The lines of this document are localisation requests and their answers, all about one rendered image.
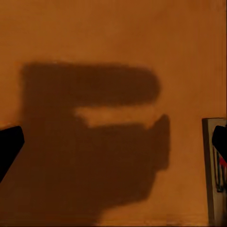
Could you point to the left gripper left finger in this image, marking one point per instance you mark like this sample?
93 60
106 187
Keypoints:
11 142

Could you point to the mousetrap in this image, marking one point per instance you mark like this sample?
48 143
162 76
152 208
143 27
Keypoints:
216 175

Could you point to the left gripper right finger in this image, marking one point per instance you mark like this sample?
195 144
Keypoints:
219 140

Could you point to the cabinet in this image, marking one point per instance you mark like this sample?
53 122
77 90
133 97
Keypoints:
110 96

